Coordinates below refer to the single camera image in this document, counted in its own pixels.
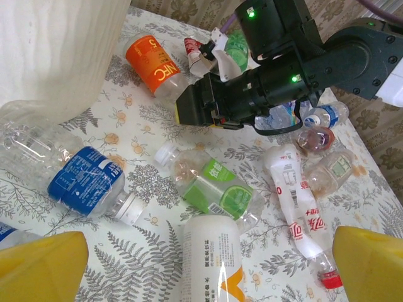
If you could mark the orange label plastic bottle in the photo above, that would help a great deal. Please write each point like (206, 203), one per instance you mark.
(151, 63)

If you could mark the clear bottle small green label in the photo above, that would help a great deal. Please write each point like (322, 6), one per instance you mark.
(337, 170)

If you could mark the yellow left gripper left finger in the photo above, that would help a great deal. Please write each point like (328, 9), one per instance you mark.
(37, 270)

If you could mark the large clear blue label bottle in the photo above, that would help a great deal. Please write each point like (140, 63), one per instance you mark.
(85, 179)

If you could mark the cream plastic bin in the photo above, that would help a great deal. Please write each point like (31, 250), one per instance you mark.
(56, 47)

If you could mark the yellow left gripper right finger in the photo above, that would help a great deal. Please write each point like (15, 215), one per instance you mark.
(371, 270)

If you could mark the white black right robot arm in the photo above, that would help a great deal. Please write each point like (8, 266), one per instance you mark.
(352, 56)

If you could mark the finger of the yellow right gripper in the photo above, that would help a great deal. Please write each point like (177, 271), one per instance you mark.
(192, 104)

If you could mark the floral fern print tablecloth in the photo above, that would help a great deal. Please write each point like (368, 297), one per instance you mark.
(141, 132)

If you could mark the crushed red label bottle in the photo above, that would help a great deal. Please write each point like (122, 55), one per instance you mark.
(192, 47)

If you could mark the small blue label bottle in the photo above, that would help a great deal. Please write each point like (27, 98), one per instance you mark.
(9, 236)

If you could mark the red lid clear bottle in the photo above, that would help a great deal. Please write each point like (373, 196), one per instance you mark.
(315, 138)

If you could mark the crumpled clear colourful label bottle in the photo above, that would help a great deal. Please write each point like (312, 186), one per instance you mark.
(277, 118)

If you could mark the crushed white red print bottle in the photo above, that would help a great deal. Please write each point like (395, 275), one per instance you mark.
(292, 195)

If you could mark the white bottle orange mark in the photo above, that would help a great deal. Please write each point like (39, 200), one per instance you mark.
(211, 251)

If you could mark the green plastic bottle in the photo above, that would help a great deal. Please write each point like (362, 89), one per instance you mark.
(236, 50)

